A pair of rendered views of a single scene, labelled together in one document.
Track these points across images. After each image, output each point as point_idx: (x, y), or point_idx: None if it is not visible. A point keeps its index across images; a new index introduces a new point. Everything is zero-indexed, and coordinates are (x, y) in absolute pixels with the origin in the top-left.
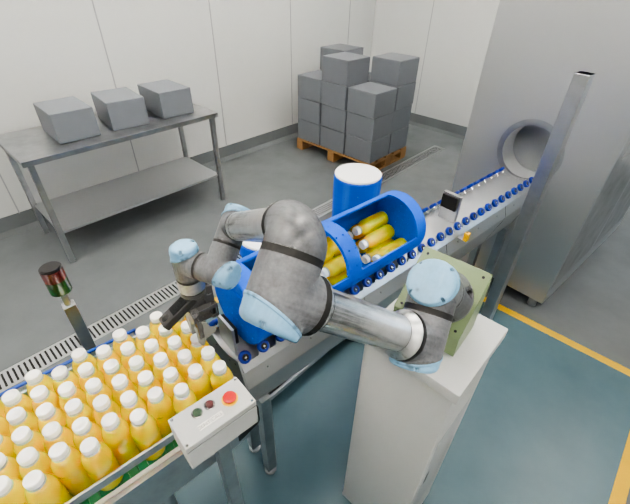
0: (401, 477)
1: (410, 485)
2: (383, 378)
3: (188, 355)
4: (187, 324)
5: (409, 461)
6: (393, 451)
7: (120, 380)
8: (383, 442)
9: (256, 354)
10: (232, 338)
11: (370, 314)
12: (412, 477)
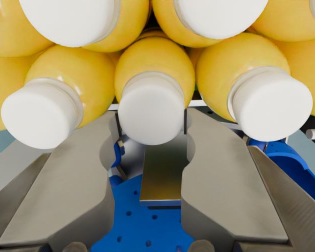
0: (16, 148)
1: (8, 149)
2: None
3: (36, 21)
4: (273, 116)
5: None
6: (10, 167)
7: None
8: (21, 166)
9: (124, 162)
10: (144, 172)
11: None
12: None
